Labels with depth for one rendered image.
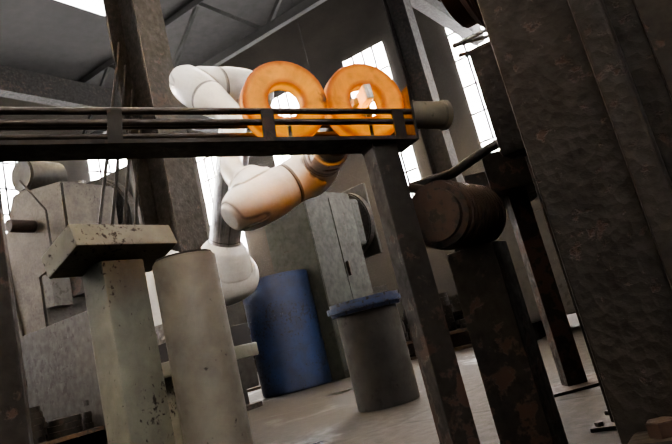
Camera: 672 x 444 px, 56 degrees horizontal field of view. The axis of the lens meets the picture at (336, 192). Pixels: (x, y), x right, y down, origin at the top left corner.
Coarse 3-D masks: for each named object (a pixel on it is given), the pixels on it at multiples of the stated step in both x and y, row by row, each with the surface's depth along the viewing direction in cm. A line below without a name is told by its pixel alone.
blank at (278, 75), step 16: (272, 64) 114; (288, 64) 115; (256, 80) 112; (272, 80) 113; (288, 80) 114; (304, 80) 115; (240, 96) 112; (256, 96) 111; (304, 96) 114; (320, 96) 115; (256, 128) 110; (288, 128) 111; (304, 128) 112
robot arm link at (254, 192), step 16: (208, 96) 171; (224, 96) 170; (224, 160) 150; (240, 160) 151; (224, 176) 147; (240, 176) 140; (256, 176) 139; (272, 176) 138; (288, 176) 140; (240, 192) 136; (256, 192) 136; (272, 192) 137; (288, 192) 138; (224, 208) 136; (240, 208) 134; (256, 208) 135; (272, 208) 137; (288, 208) 140; (240, 224) 136; (256, 224) 137
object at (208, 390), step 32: (192, 256) 117; (160, 288) 117; (192, 288) 115; (192, 320) 114; (224, 320) 118; (192, 352) 113; (224, 352) 115; (192, 384) 111; (224, 384) 113; (192, 416) 111; (224, 416) 111
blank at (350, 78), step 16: (352, 64) 119; (336, 80) 117; (352, 80) 118; (368, 80) 119; (384, 80) 121; (336, 96) 116; (384, 96) 120; (400, 96) 121; (336, 128) 116; (352, 128) 115; (368, 128) 116; (384, 128) 118
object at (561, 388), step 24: (504, 168) 190; (528, 168) 190; (504, 192) 195; (528, 192) 202; (528, 216) 195; (528, 240) 193; (528, 264) 193; (552, 288) 190; (552, 312) 189; (552, 336) 187; (576, 360) 185; (552, 384) 195; (576, 384) 184
